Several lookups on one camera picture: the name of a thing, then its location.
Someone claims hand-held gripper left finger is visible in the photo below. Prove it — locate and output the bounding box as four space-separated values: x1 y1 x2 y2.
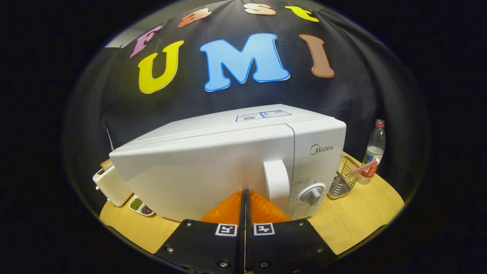
154 189 246 274

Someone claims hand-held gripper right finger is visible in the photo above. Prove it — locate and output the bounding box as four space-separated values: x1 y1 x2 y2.
245 189 337 274

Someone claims white microwave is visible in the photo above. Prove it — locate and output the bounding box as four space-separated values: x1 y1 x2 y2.
109 104 347 222

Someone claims white divided dish with beans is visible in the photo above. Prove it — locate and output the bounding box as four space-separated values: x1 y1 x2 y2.
129 195 156 217

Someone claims white toaster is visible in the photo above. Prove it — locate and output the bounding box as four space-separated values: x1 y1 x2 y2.
92 164 134 207

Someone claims red white striped straw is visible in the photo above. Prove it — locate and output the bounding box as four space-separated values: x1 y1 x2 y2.
348 158 380 176

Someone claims clear plastic water bottle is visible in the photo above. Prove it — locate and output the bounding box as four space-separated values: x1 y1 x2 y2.
358 119 386 185

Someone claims wire mesh utensil holder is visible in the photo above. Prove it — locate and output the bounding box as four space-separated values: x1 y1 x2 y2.
327 154 361 200

